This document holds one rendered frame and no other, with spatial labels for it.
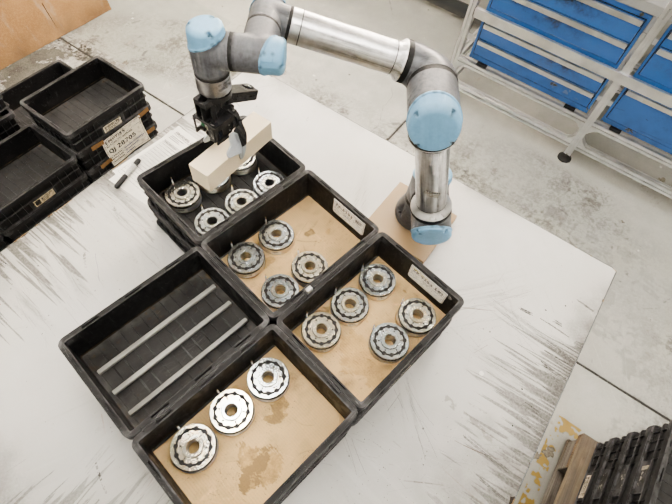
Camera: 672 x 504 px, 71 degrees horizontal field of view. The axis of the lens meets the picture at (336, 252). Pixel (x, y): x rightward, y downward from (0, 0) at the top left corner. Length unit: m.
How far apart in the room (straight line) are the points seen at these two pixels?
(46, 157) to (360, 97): 1.76
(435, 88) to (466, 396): 0.83
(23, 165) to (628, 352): 2.83
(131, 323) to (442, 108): 0.93
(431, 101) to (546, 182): 2.00
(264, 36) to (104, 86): 1.55
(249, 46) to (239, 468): 0.90
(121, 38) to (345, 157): 2.21
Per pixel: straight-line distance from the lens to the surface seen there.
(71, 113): 2.42
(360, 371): 1.25
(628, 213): 3.10
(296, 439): 1.20
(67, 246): 1.70
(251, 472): 1.19
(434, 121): 1.05
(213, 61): 1.03
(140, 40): 3.60
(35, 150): 2.49
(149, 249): 1.60
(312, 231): 1.42
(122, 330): 1.35
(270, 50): 1.01
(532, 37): 2.82
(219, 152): 1.24
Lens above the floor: 2.01
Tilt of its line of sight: 59 degrees down
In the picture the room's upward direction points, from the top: 8 degrees clockwise
